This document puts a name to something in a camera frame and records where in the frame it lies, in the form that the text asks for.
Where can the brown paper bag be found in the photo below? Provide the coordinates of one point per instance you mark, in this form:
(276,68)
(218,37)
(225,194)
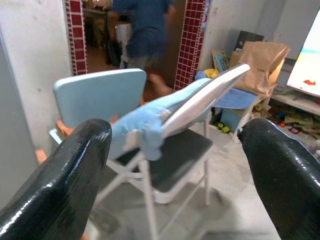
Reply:
(257,65)

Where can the green toy car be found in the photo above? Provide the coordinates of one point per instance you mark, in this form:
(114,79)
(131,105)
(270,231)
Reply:
(224,127)

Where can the yellow toy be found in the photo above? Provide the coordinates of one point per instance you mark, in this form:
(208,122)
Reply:
(211,73)

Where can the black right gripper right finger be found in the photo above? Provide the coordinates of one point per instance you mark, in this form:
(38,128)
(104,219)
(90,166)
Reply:
(287,180)

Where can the low white shelf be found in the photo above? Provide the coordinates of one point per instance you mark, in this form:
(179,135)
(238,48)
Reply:
(295,101)

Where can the blue table cloth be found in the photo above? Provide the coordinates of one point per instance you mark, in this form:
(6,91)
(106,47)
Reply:
(235,100)

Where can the light blue box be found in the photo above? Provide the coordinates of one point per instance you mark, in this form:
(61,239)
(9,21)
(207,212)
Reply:
(231,120)

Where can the red tiled door jamb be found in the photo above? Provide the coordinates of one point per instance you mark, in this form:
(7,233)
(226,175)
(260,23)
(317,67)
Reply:
(188,45)
(76,37)

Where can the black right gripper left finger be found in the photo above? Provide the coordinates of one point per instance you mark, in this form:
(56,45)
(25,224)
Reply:
(50,190)

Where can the white drawing board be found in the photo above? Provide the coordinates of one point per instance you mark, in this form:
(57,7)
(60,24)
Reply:
(307,65)

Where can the light blue cloth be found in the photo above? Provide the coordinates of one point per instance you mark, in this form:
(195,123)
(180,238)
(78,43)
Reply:
(140,120)

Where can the person in blue shirt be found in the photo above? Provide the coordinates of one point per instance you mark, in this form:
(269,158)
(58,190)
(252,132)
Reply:
(147,30)

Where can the light blue wooden chair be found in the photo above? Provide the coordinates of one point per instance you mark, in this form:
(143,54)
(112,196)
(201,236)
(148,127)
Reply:
(100,95)

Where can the picture book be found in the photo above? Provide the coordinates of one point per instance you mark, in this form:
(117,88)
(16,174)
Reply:
(220,61)

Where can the white plate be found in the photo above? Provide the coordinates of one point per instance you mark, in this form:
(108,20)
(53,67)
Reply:
(205,100)

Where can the white folding chair black seat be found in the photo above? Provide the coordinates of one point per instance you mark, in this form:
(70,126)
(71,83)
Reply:
(180,162)

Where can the black board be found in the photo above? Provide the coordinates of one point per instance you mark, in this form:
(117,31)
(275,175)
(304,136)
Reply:
(250,38)

